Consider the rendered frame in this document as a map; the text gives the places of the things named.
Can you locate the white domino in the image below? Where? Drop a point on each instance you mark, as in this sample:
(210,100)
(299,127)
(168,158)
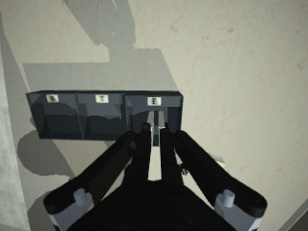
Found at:
(221,162)

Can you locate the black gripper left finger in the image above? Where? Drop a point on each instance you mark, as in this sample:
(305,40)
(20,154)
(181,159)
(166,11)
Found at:
(73,199)

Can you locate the dark grey rack of bins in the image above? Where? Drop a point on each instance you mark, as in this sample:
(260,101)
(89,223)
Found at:
(102,114)

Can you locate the black die with white pips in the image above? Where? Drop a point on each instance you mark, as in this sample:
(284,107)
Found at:
(183,169)

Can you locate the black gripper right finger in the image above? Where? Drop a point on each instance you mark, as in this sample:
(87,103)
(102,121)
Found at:
(234,201)

